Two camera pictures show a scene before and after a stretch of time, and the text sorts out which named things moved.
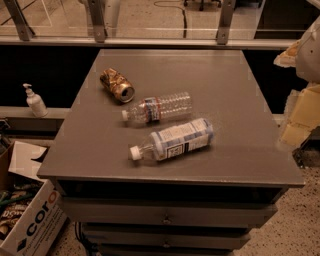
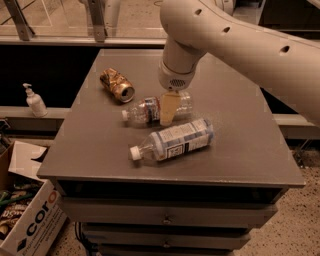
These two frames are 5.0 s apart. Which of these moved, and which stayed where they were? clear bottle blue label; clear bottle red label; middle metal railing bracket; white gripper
Moved: white gripper
Stayed: middle metal railing bracket; clear bottle red label; clear bottle blue label
